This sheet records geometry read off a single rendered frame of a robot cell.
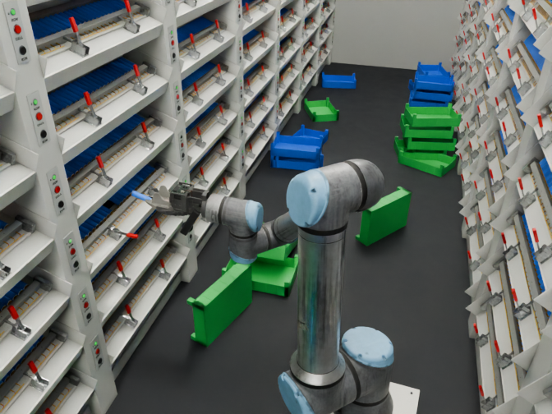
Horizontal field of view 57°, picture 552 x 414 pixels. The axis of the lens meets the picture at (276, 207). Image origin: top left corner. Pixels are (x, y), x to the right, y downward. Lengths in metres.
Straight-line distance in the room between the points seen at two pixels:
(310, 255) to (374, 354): 0.44
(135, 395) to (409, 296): 1.17
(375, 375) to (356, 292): 0.78
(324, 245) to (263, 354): 0.91
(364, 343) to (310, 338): 0.25
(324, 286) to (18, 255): 0.72
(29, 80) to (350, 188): 0.74
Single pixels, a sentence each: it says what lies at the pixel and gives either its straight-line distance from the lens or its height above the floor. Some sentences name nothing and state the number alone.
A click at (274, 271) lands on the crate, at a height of 0.00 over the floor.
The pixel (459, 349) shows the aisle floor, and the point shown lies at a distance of 2.11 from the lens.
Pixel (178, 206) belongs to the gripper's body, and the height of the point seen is 0.63.
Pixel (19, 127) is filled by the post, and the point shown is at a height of 1.01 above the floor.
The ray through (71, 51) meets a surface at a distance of 1.44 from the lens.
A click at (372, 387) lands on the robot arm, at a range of 1.53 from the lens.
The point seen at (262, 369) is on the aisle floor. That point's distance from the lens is 1.91.
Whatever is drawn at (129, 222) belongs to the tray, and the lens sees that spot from 1.73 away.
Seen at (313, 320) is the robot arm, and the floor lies 0.58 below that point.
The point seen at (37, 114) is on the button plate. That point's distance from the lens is 1.27.
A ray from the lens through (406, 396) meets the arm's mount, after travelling 1.76.
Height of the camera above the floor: 1.46
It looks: 32 degrees down
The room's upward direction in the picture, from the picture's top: 1 degrees clockwise
